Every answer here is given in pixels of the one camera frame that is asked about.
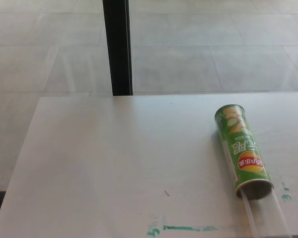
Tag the clear plastic chips tray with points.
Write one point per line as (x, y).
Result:
(265, 213)

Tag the black vertical post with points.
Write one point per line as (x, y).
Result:
(116, 49)

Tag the green Lay's chips can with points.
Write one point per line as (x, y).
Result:
(241, 141)

